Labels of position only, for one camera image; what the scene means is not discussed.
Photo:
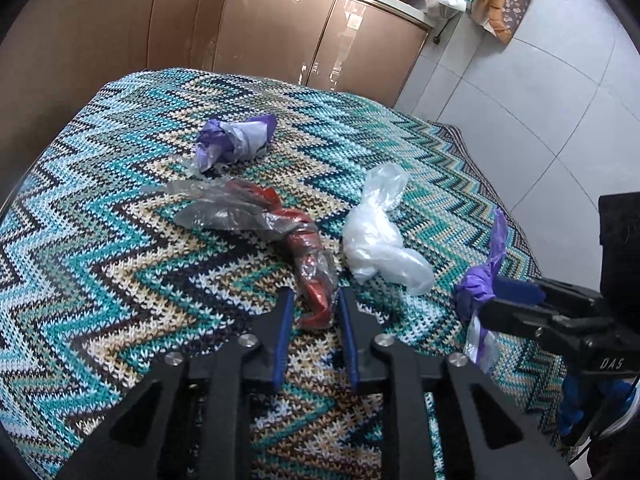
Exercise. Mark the brown kitchen cabinet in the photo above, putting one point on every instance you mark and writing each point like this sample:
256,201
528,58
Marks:
280,25

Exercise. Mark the white translucent plastic bag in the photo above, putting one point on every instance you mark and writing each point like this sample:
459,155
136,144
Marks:
375,245

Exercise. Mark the purple plastic bag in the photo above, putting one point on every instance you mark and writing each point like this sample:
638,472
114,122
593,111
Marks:
235,140
477,285

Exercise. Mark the zigzag knit blanket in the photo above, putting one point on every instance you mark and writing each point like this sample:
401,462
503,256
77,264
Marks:
125,260

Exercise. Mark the clear bag with red wrapper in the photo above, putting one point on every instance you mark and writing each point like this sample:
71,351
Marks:
300,240

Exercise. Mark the person's right shoe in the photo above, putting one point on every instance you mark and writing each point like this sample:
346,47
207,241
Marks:
580,405

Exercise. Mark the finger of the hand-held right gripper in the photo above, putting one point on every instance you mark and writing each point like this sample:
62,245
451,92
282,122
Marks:
530,322
520,291

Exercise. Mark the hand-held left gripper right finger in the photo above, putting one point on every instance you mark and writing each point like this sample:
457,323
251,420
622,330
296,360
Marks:
351,345

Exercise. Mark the black wall plug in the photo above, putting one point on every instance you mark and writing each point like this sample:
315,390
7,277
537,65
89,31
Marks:
437,39

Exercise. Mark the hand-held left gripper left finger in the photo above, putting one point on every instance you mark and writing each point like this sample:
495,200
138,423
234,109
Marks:
281,345

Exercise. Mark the floral orange hanging cloth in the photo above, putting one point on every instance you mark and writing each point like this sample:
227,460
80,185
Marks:
507,0

